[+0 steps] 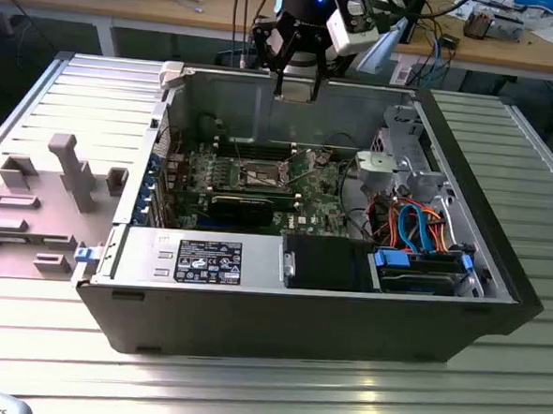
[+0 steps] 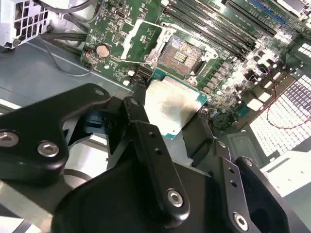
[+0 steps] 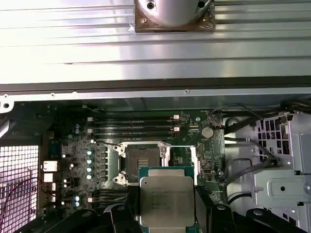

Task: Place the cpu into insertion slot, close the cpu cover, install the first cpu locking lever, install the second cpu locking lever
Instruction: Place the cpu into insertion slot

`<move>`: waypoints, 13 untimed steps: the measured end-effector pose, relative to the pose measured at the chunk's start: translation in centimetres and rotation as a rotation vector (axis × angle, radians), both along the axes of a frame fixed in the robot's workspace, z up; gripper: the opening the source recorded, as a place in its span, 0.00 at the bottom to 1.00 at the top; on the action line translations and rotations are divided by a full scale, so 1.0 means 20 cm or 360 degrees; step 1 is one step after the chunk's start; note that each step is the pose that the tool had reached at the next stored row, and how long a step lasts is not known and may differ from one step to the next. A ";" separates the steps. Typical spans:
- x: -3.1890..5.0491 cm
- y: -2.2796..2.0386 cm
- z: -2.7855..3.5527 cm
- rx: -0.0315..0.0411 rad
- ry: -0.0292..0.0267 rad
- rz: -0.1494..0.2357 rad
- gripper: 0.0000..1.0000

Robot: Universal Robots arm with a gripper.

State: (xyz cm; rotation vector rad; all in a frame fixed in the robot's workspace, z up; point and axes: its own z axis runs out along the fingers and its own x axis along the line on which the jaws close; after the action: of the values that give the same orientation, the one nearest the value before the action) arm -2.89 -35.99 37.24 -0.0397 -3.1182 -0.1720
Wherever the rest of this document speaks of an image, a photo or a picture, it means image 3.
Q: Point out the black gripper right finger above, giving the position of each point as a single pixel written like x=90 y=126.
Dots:
x=218 y=218

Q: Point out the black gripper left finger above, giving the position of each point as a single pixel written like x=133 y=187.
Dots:
x=121 y=218

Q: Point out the silver green CPU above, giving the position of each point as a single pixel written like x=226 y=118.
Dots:
x=167 y=194

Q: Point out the metal socket cover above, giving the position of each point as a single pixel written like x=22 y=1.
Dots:
x=196 y=160

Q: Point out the black RAM slot white clips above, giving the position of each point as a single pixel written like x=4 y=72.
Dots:
x=133 y=121
x=133 y=132
x=109 y=197

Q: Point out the CPU socket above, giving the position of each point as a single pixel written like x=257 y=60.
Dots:
x=136 y=155

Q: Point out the silver drive cage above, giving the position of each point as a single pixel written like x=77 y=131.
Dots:
x=279 y=189

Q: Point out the silver rear port block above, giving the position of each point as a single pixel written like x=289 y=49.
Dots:
x=50 y=191
x=48 y=177
x=49 y=165

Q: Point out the silver coin cell battery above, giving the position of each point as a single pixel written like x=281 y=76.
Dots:
x=207 y=132

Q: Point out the green motherboard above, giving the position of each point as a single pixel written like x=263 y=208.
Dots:
x=187 y=121

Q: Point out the black PC case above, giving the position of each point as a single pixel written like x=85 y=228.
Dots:
x=121 y=95

